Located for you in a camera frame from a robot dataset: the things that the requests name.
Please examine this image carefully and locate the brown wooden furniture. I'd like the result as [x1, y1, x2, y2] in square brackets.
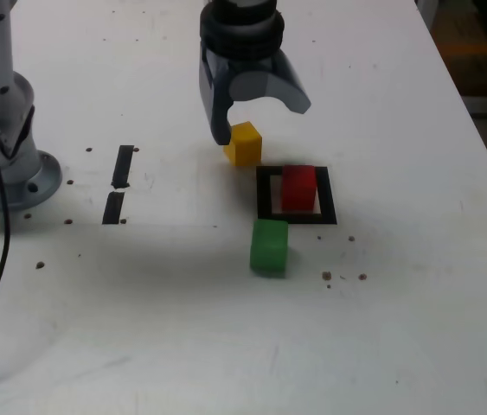
[435, 0, 487, 99]

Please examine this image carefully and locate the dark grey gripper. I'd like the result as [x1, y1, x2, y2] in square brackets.
[198, 41, 312, 147]

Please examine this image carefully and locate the black tape square outline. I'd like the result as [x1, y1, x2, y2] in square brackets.
[255, 165, 338, 226]

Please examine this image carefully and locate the black tape strip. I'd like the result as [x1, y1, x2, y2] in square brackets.
[101, 144, 135, 226]

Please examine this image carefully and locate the green cube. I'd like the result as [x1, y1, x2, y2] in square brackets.
[249, 219, 290, 278]

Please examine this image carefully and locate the red cube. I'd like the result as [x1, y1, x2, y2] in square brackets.
[280, 164, 317, 213]

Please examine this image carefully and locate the yellow cube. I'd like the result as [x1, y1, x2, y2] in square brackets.
[222, 121, 264, 168]

